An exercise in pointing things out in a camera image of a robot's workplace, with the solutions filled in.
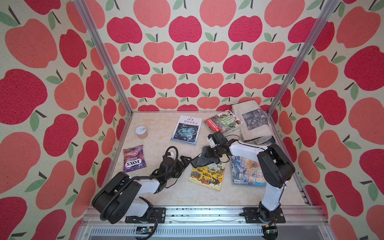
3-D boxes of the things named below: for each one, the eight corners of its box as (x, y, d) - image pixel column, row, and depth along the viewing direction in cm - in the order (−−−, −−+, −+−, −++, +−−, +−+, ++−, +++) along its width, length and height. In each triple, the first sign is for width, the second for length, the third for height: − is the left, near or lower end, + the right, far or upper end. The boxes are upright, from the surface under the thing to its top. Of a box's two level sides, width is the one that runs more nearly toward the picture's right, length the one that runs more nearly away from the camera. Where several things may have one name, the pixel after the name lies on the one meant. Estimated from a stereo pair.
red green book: (215, 138, 106) (215, 136, 104) (202, 123, 116) (202, 121, 114) (243, 124, 115) (244, 122, 113) (229, 111, 124) (230, 109, 122)
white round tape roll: (136, 139, 107) (134, 134, 103) (139, 130, 112) (137, 125, 108) (147, 139, 107) (145, 134, 103) (149, 130, 112) (147, 125, 108)
